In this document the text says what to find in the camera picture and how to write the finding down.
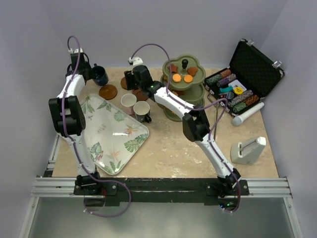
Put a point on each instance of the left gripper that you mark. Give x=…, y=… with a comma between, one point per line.
x=87, y=64

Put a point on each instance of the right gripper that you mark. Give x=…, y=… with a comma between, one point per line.
x=130, y=77

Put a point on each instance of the brown saucer back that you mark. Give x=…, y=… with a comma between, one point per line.
x=123, y=83

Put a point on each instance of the brown saucer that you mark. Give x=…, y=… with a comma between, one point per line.
x=123, y=83
x=108, y=92
x=139, y=95

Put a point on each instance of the dark blue mug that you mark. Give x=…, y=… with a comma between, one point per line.
x=101, y=77

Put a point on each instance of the pink cup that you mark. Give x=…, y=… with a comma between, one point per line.
x=128, y=101

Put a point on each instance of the dark grey mug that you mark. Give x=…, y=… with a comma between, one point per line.
x=142, y=112

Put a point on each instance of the dark star cookie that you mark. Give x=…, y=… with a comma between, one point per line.
x=180, y=93
x=173, y=68

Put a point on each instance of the round orange cookie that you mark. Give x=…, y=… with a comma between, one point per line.
x=176, y=77
x=188, y=78

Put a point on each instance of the round orange cookie front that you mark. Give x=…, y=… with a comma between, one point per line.
x=188, y=78

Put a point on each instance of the heart cookie light brown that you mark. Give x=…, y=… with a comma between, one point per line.
x=192, y=71

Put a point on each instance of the leaf pattern serving tray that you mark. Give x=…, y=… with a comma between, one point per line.
x=112, y=136

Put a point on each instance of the metal tongs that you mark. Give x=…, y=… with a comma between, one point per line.
x=217, y=105

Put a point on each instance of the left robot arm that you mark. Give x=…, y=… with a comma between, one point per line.
x=69, y=122

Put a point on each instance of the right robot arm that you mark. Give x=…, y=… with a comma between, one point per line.
x=195, y=124

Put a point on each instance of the green three-tier stand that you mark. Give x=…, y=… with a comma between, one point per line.
x=194, y=91

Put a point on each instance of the white microphone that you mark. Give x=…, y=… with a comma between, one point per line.
x=238, y=120

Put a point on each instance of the black poker chip case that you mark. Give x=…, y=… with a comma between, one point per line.
x=250, y=77

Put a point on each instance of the white stand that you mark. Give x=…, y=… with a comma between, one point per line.
x=247, y=152

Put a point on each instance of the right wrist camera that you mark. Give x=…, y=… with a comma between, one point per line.
x=135, y=61

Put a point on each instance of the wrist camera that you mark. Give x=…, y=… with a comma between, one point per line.
x=135, y=61
x=76, y=51

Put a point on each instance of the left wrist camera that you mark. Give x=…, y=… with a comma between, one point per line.
x=76, y=51

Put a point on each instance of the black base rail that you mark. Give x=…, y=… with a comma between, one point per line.
x=209, y=191

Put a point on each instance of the aluminium frame rail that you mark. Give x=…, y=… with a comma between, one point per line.
x=54, y=212

